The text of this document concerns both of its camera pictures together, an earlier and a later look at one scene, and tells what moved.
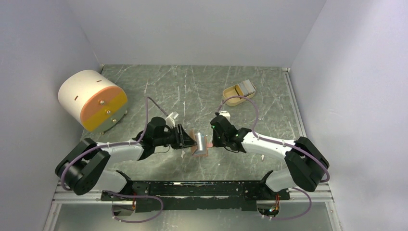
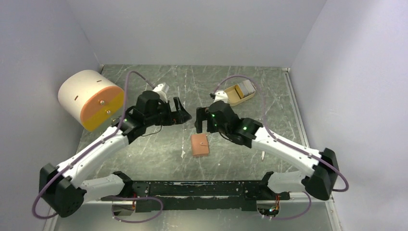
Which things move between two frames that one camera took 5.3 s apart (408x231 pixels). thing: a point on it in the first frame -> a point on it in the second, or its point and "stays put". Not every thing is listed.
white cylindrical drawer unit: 95,100 stays put
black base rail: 182,196 stays put
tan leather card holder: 201,149 stays put
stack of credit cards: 245,88 stays put
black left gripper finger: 185,140 -> 181,115
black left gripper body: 171,137 -> 163,116
